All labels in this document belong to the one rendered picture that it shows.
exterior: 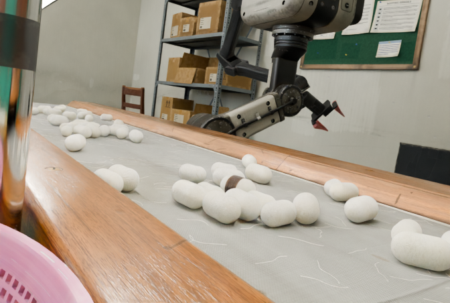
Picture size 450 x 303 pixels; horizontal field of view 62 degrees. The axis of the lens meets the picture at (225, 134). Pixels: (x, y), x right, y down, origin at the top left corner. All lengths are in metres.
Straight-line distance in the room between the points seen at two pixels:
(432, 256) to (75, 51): 5.23
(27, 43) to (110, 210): 0.09
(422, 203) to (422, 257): 0.18
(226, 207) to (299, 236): 0.06
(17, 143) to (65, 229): 0.05
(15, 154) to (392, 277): 0.21
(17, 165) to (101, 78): 5.28
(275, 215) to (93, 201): 0.13
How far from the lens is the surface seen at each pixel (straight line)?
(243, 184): 0.34
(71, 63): 5.35
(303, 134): 2.98
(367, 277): 0.24
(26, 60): 0.19
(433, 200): 0.45
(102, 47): 5.48
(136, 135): 0.66
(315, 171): 0.52
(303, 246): 0.26
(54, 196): 0.22
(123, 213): 0.20
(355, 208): 0.34
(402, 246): 0.27
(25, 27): 0.19
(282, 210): 0.28
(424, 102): 2.53
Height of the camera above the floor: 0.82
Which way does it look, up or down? 4 degrees down
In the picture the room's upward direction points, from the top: 8 degrees clockwise
